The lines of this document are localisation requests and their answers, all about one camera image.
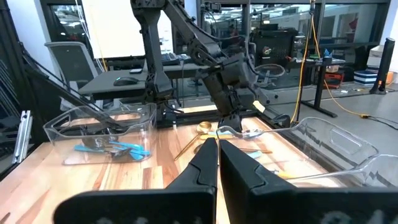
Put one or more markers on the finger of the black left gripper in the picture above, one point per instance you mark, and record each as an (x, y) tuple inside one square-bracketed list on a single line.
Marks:
[(225, 123), (236, 123)]

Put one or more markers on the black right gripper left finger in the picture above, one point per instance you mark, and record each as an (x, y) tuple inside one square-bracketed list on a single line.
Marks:
[(186, 205)]

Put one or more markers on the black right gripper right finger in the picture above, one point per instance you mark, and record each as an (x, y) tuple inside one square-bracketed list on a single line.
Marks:
[(280, 205)]

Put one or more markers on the spoons group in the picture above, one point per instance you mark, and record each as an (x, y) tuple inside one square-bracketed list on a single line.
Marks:
[(208, 136), (286, 175)]

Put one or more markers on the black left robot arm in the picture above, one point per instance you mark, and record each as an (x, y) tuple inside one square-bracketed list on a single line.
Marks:
[(152, 46)]

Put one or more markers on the yellow tape label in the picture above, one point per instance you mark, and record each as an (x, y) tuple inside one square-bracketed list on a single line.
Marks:
[(258, 106)]

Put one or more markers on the white office chair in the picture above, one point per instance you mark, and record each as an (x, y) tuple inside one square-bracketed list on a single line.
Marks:
[(269, 73)]

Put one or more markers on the black backlit keyboard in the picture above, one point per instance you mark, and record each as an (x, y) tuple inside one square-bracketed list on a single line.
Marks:
[(174, 59)]

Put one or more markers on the black equipment cabinet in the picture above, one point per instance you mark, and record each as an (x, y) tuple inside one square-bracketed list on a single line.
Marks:
[(280, 46)]

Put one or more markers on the black standing desk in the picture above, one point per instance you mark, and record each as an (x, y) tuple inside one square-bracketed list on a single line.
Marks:
[(320, 90)]

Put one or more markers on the black smartphone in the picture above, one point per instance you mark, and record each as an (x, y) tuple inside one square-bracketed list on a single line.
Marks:
[(136, 71)]

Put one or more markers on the red storage crate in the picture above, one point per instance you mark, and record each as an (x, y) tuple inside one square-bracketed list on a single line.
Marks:
[(334, 81)]

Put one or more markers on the black computer mouse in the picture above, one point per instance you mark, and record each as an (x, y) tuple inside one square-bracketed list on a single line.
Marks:
[(126, 81)]

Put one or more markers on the white board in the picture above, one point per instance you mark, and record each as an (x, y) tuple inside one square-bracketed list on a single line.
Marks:
[(118, 28)]

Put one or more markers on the striped storage box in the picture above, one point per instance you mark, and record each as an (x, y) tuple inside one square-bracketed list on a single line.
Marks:
[(365, 77)]

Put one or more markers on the white cardboard box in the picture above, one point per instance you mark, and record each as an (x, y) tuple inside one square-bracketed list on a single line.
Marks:
[(374, 56)]

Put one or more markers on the grey office chair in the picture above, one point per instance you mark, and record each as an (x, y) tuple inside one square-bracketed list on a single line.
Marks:
[(73, 62)]

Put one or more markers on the silver aluminium bracket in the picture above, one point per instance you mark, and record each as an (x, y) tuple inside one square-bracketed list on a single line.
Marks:
[(22, 137)]

